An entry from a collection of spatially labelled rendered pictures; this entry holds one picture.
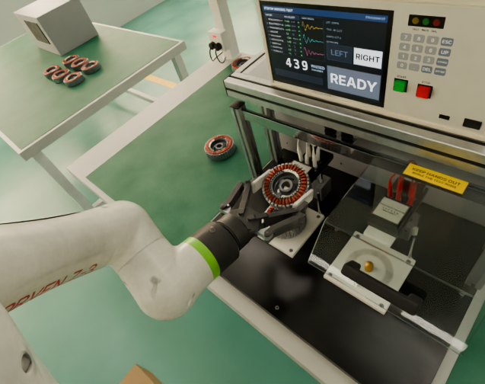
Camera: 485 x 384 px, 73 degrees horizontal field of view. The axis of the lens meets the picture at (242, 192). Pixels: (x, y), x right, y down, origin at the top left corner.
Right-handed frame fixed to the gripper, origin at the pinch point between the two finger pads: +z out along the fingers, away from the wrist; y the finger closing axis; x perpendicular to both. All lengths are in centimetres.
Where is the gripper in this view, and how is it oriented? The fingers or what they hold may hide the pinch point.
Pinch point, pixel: (285, 187)
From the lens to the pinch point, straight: 76.4
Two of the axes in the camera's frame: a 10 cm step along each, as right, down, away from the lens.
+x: -0.6, -7.6, -6.5
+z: 6.7, -5.1, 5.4
